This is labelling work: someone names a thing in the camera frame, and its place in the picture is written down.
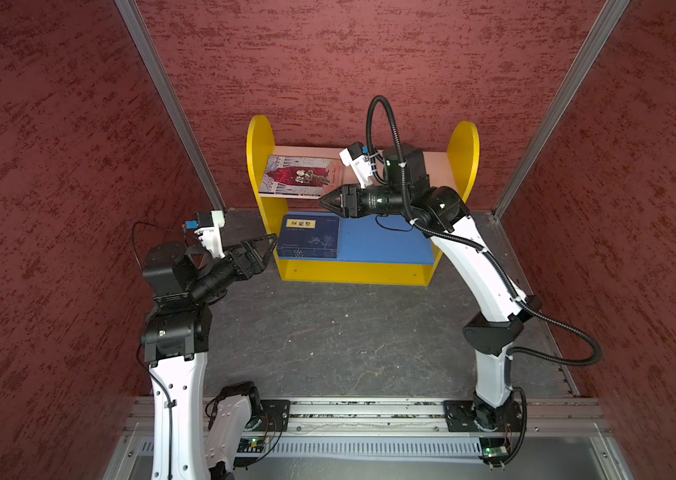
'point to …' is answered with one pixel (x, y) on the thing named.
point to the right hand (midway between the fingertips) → (325, 207)
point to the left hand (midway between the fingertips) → (268, 248)
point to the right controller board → (493, 449)
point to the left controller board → (250, 445)
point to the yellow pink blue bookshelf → (375, 250)
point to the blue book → (309, 237)
